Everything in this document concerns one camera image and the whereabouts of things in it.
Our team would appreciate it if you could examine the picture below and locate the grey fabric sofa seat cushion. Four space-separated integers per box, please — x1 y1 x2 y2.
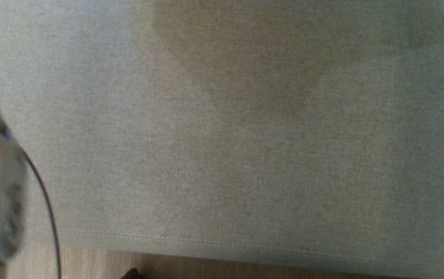
0 0 444 279

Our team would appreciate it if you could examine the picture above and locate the left black cable teal connector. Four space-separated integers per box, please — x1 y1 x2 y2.
21 149 63 279

